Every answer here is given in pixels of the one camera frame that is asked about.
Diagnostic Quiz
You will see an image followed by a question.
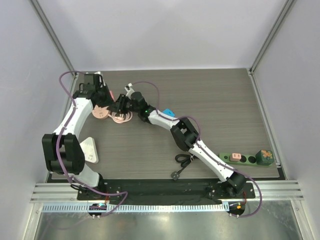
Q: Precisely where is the aluminium frame rail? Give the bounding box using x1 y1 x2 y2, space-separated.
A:
30 180 304 203

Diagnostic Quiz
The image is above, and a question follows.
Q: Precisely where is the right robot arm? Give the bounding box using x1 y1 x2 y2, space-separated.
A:
111 91 246 198

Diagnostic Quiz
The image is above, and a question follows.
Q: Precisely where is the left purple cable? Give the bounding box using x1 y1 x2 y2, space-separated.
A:
58 71 129 218

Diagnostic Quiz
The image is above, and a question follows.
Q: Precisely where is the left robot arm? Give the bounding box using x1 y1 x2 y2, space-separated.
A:
41 71 114 200

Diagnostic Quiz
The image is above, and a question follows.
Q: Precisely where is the pink round power socket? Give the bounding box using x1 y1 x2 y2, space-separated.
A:
91 105 110 120

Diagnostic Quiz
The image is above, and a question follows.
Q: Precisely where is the white slotted cable duct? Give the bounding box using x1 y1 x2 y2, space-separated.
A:
42 202 229 213

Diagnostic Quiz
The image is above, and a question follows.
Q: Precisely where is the pink red plug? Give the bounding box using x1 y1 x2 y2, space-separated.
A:
109 90 116 102

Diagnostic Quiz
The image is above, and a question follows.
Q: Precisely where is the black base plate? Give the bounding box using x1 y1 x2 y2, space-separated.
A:
74 178 256 201

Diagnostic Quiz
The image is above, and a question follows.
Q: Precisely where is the green power strip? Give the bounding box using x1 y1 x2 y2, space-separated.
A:
218 153 258 167

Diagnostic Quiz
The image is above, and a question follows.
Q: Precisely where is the green patterned cube adapter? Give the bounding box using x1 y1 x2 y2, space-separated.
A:
255 150 275 166

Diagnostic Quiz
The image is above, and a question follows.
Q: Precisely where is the blue plug adapter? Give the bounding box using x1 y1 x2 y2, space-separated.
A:
162 108 175 118

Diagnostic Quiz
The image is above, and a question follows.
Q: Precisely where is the white triangular power socket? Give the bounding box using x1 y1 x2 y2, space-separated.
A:
80 137 99 164

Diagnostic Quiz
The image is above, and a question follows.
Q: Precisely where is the black coiled power cable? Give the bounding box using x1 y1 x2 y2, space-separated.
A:
170 153 196 181

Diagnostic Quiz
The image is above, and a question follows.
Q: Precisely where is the pink coiled cable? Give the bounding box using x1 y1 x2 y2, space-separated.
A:
111 111 134 125

